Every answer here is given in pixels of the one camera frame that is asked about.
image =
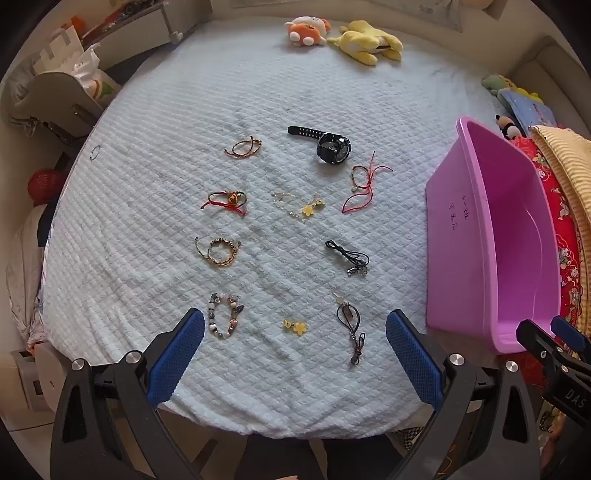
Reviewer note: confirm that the white printed plastic bag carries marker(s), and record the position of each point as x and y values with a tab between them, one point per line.
94	74

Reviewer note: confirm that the yellow striped blanket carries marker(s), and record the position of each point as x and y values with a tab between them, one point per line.
568	157

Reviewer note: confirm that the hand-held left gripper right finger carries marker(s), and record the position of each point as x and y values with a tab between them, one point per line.
413	360

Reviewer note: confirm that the red round object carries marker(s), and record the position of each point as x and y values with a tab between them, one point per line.
46	187

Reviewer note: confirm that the blue printed pillow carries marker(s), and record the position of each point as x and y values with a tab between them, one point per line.
531	110

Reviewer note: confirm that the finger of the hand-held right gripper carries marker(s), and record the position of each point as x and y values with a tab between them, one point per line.
570	334
535	339

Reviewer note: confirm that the row of small toys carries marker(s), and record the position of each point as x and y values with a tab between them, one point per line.
131	11

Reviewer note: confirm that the grey padded bed frame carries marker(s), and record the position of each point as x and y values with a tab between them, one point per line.
549	64

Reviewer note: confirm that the red printed blanket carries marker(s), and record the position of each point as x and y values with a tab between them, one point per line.
565	221

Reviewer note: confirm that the panda plush toy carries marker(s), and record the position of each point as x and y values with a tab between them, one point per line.
508	127

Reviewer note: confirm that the black wrist watch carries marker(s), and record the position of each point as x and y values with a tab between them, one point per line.
332	146

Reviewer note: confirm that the printed grey bed bumper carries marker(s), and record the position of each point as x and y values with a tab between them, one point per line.
369	9

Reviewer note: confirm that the light blue quilted bedspread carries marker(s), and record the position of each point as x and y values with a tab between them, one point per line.
161	230

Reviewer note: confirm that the pink plastic bin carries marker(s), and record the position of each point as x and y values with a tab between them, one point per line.
517	230

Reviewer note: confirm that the small yellow flower charms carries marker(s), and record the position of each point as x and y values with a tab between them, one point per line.
300	328

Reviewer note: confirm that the orange and white plush toy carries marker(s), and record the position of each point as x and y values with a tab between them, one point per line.
307	31

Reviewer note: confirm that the white wall shelf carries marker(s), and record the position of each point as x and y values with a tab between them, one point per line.
138	32

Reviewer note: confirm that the green and yellow plush toy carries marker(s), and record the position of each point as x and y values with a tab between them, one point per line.
501	83

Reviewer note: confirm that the grey wooden furniture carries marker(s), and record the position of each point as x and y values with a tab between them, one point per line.
51	97

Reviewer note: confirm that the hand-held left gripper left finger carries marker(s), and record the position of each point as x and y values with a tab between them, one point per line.
178	360

